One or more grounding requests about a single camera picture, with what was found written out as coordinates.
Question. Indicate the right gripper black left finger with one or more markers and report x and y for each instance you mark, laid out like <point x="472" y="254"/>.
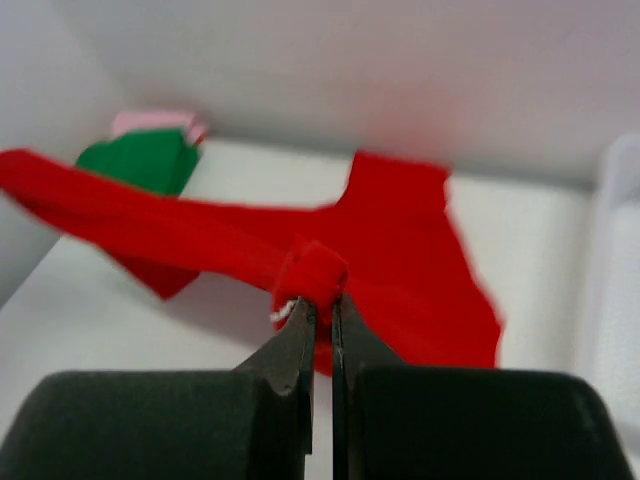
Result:
<point x="286" y="362"/>

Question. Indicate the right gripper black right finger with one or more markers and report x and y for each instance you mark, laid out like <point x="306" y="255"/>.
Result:
<point x="355" y="348"/>

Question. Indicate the red t shirt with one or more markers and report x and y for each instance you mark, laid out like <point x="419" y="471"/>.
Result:
<point x="388" y="243"/>

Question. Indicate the green t shirt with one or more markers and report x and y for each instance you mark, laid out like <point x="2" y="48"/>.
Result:
<point x="159" y="161"/>

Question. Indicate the pink t shirt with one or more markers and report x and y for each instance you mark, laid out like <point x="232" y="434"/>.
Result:
<point x="192" y="127"/>

